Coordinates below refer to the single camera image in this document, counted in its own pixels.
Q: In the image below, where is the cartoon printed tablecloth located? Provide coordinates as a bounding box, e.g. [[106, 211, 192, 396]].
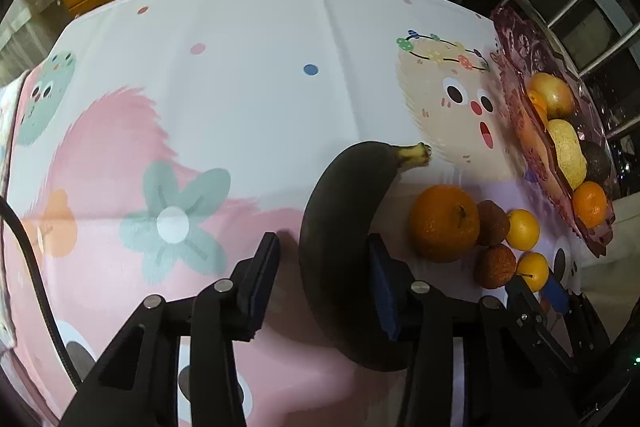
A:
[[0, 0, 617, 427]]

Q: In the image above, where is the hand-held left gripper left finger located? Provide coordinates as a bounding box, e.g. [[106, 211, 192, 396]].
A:
[[62, 232, 281, 427]]

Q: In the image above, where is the dark avocado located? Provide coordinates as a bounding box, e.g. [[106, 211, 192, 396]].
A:
[[582, 139, 614, 198]]

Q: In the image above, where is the pastel floral blanket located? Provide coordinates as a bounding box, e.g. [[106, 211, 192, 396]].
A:
[[0, 76, 27, 350]]

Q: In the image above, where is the dark overripe banana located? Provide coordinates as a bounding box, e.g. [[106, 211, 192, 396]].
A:
[[298, 140, 432, 373]]

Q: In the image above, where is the small tangerine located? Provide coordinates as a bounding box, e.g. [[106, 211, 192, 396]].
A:
[[526, 88, 550, 128], [516, 114, 552, 158], [571, 181, 609, 229]]

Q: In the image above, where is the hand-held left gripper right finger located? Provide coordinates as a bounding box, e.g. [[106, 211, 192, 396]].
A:
[[367, 234, 582, 427]]

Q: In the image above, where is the yellow pear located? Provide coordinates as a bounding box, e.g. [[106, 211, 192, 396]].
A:
[[546, 118, 589, 190]]

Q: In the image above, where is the red apple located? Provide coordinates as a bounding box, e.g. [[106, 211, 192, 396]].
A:
[[529, 72, 577, 119]]

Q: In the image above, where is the white floral curtain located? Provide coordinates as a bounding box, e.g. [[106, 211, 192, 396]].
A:
[[580, 193, 640, 335]]

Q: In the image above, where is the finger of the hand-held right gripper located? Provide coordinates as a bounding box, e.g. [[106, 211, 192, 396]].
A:
[[544, 275, 612, 351], [504, 279, 577, 374]]

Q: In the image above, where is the yellow kumquat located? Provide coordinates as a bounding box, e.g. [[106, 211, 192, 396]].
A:
[[516, 252, 551, 293], [505, 208, 542, 252]]

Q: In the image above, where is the purple glass bowl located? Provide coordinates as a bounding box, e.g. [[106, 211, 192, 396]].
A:
[[490, 4, 619, 258]]

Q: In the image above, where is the black cable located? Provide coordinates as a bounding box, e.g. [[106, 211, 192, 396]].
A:
[[0, 196, 82, 389]]

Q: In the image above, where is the large tangerine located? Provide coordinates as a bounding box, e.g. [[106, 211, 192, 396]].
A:
[[408, 184, 482, 264]]

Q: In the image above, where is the brown lychee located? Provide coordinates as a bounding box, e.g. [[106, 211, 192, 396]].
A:
[[472, 243, 518, 291], [475, 200, 512, 247]]

